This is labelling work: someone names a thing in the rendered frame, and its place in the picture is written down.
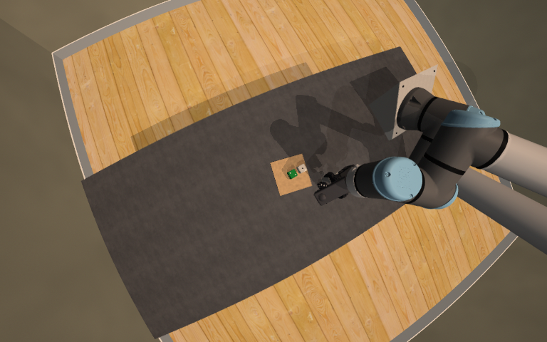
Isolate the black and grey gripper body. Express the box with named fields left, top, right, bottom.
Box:
left=330, top=165, right=355, bottom=183

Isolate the orange flat mat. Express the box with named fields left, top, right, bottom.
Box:
left=270, top=154, right=312, bottom=196

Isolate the green die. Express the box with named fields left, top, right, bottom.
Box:
left=287, top=169, right=298, bottom=179

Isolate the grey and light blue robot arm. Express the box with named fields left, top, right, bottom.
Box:
left=314, top=87, right=547, bottom=255

